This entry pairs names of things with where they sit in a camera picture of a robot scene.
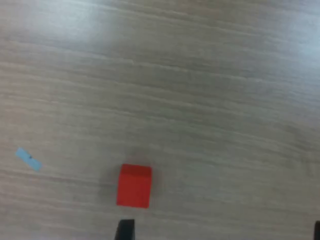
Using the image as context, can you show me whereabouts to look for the red wooden cube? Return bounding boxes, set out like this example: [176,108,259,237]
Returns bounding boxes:
[116,163,153,209]

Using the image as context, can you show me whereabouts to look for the blue masking tape piece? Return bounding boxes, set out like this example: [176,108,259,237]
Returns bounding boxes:
[14,146,43,173]

